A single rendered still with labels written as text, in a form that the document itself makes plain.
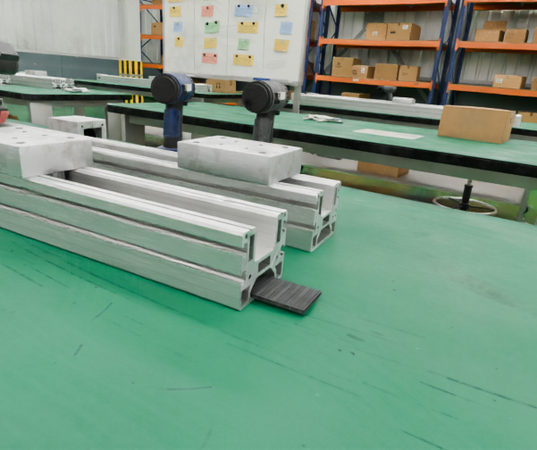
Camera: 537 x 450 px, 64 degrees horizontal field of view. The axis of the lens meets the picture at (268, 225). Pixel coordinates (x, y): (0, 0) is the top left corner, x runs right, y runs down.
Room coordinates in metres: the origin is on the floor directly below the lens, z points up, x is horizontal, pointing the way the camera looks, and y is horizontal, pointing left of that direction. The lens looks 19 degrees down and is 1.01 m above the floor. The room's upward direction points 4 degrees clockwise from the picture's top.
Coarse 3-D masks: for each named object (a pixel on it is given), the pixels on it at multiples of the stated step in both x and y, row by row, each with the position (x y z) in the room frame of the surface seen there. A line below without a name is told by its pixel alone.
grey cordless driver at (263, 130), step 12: (252, 84) 0.82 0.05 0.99; (264, 84) 0.82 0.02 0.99; (276, 84) 0.88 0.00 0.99; (252, 96) 0.82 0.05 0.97; (264, 96) 0.81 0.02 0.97; (276, 96) 0.84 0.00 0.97; (288, 96) 0.93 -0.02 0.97; (252, 108) 0.82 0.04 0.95; (264, 108) 0.82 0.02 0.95; (276, 108) 0.88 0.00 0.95; (264, 120) 0.85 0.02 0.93; (264, 132) 0.85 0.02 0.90
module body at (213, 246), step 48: (0, 192) 0.55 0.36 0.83; (48, 192) 0.50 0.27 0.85; (96, 192) 0.48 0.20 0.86; (144, 192) 0.53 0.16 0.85; (192, 192) 0.51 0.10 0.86; (48, 240) 0.51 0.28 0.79; (96, 240) 0.47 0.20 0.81; (144, 240) 0.44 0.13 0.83; (192, 240) 0.41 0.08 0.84; (240, 240) 0.38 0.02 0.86; (192, 288) 0.41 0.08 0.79; (240, 288) 0.38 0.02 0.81
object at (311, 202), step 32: (32, 128) 0.94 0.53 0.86; (96, 160) 0.75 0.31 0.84; (128, 160) 0.70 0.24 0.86; (160, 160) 0.69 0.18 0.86; (224, 192) 0.61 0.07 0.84; (256, 192) 0.59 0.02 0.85; (288, 192) 0.57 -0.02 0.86; (320, 192) 0.56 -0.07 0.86; (288, 224) 0.58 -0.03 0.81; (320, 224) 0.57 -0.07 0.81
